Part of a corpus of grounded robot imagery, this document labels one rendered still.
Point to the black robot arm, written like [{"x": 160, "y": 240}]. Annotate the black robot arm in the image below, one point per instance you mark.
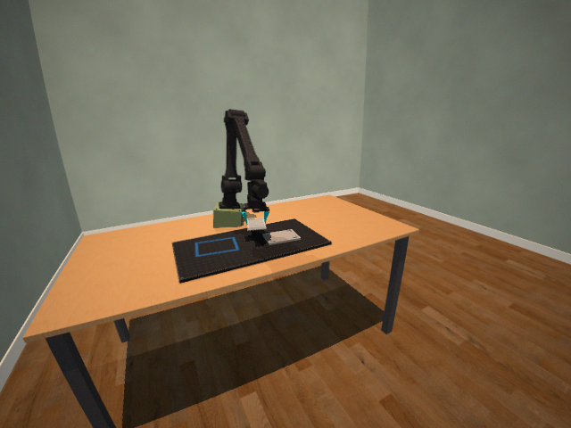
[{"x": 253, "y": 167}]

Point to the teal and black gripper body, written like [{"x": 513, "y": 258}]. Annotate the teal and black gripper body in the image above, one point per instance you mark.
[{"x": 263, "y": 207}]

